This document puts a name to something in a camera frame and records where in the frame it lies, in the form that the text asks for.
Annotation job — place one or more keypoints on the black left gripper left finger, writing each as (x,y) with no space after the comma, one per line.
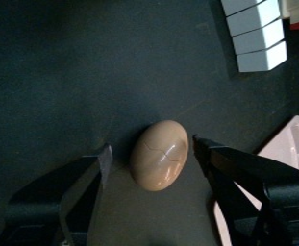
(49,198)

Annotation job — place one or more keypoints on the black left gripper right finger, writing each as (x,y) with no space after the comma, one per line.
(258,189)

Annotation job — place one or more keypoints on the pale pink tray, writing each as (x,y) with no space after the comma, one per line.
(284,153)

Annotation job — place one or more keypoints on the tan toy egg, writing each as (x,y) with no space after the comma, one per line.
(159,156)

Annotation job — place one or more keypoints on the white ribbed block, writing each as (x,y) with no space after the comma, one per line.
(257,33)

